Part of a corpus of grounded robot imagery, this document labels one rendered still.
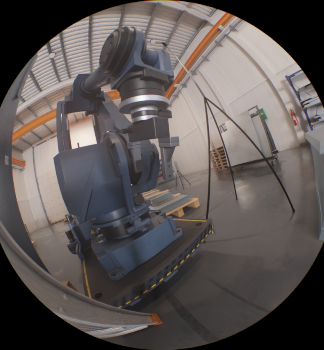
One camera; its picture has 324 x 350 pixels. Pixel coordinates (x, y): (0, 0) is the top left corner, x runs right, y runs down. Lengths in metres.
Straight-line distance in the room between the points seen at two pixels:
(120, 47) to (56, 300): 0.50
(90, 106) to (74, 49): 6.99
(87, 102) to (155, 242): 1.23
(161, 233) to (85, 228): 0.81
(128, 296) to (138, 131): 0.64
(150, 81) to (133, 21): 7.40
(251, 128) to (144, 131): 3.39
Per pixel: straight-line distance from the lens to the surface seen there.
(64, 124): 1.58
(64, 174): 0.56
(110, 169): 0.55
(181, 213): 2.04
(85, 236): 1.31
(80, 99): 1.25
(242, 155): 3.66
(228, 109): 6.44
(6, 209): 1.18
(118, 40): 0.35
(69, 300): 0.29
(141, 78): 0.32
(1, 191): 1.19
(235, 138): 3.79
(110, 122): 0.82
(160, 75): 0.33
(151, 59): 0.42
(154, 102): 0.31
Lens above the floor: 0.77
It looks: level
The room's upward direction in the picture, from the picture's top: 20 degrees counter-clockwise
